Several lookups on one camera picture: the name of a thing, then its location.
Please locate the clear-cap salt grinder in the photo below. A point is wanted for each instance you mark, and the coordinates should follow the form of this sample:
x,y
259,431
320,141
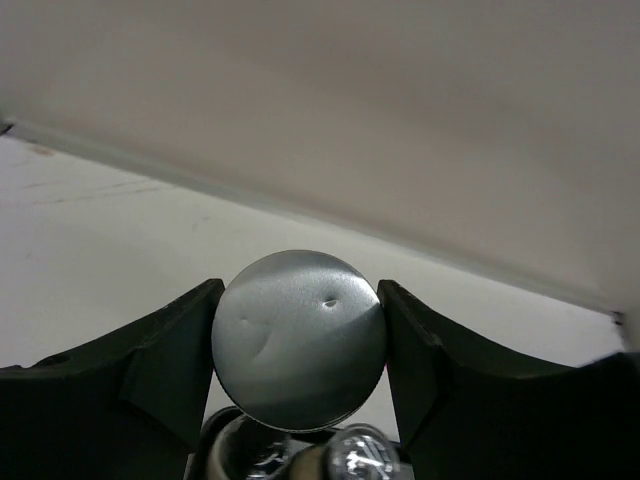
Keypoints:
x,y
234,446

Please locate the black-cap salt bottle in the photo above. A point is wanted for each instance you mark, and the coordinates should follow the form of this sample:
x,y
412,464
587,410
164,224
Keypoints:
x,y
358,451

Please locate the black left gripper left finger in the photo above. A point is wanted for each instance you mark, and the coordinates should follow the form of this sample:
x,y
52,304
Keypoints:
x,y
127,405

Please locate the blue-label silver-lid bead jar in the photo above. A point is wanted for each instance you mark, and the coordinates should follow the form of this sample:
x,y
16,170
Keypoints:
x,y
299,340

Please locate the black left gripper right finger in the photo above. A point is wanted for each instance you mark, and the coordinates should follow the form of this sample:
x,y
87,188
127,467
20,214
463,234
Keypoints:
x,y
467,407

